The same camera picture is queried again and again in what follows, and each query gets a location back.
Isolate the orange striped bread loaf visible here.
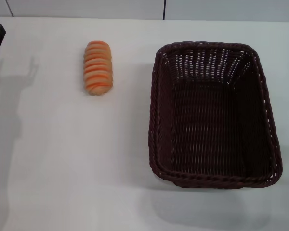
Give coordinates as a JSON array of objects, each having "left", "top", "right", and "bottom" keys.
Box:
[{"left": 82, "top": 40, "right": 114, "bottom": 96}]

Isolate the dark brown woven basket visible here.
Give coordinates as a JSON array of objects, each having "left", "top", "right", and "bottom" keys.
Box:
[{"left": 148, "top": 41, "right": 283, "bottom": 190}]

